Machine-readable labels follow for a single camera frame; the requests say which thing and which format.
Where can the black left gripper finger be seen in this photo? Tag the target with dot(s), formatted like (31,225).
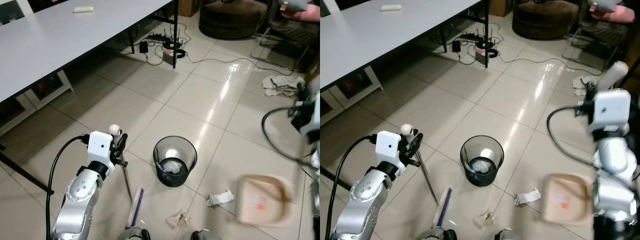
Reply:
(125,141)
(413,161)
(123,161)
(421,142)

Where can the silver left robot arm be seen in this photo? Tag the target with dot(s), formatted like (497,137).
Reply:
(367,192)
(80,192)

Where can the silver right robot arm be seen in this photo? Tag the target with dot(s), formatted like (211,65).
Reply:
(612,155)

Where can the grey floor rag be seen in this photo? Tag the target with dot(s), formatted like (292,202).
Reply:
(282,85)
(581,85)

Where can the clear crumpled plastic wad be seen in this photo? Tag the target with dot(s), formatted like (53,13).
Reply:
(173,167)
(481,166)

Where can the black mesh waste bin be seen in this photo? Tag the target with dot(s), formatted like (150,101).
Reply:
(481,180)
(175,180)

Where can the black metal table leg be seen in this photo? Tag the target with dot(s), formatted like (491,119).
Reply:
(25,172)
(486,35)
(327,171)
(175,35)

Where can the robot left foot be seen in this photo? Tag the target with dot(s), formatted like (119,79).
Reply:
(135,234)
(440,234)

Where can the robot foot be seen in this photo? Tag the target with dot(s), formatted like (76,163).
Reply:
(440,234)
(205,234)
(507,234)
(135,234)

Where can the white low cabinet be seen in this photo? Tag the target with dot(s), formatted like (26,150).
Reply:
(372,80)
(55,85)

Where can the beige crumpled paper scrap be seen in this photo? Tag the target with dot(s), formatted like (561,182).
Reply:
(178,218)
(486,218)

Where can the pink cushion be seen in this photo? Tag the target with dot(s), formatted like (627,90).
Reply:
(615,14)
(302,13)

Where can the brown round ottoman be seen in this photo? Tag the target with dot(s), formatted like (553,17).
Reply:
(232,20)
(545,20)

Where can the black power adapter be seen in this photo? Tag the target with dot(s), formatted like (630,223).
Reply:
(456,46)
(143,47)

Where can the white crumpled paper scrap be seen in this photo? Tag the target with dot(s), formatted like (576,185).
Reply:
(527,196)
(220,198)

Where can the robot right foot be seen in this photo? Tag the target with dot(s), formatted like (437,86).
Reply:
(507,234)
(205,234)

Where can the cardboard box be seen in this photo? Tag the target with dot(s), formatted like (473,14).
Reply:
(188,7)
(500,7)

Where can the small white oblong object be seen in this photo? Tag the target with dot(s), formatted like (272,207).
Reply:
(390,7)
(83,9)

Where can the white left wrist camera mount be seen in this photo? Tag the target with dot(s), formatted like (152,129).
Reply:
(99,146)
(386,147)

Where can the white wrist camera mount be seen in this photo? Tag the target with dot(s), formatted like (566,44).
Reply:
(386,147)
(99,146)
(610,110)

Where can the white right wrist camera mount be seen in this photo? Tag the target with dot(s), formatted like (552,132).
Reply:
(610,110)

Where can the metal frame chair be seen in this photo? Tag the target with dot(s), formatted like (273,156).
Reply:
(600,37)
(287,35)

